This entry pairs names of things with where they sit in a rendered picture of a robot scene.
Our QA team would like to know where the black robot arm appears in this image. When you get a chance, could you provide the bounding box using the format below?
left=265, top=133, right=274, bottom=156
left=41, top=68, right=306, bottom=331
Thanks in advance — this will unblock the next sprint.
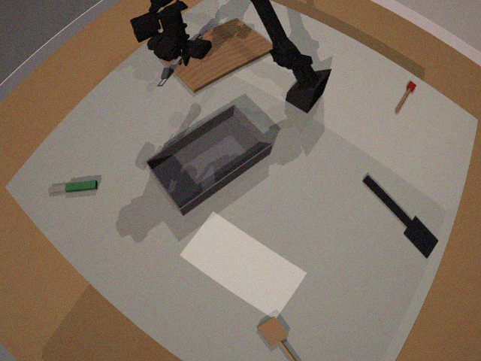
left=130, top=0, right=321, bottom=89

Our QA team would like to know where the dark grey roasting tin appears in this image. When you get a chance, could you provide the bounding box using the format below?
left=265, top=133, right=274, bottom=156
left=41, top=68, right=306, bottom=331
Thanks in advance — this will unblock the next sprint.
left=146, top=104, right=273, bottom=216

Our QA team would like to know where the brown wooden board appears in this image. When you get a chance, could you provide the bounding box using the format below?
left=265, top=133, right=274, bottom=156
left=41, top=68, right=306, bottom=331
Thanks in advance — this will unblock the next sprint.
left=174, top=18, right=273, bottom=93

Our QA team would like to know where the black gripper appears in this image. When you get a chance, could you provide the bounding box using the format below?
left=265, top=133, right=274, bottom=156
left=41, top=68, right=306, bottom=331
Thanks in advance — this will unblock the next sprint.
left=147, top=23, right=212, bottom=66

